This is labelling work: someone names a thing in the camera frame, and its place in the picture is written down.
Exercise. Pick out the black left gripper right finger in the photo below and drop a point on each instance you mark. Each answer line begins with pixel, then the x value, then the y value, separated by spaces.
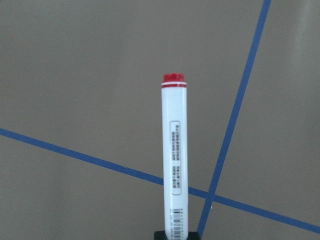
pixel 193 235

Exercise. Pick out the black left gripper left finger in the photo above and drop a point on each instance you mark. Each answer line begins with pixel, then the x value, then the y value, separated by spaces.
pixel 159 235

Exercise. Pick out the red capped white marker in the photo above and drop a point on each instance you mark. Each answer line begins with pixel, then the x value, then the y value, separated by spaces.
pixel 175 155

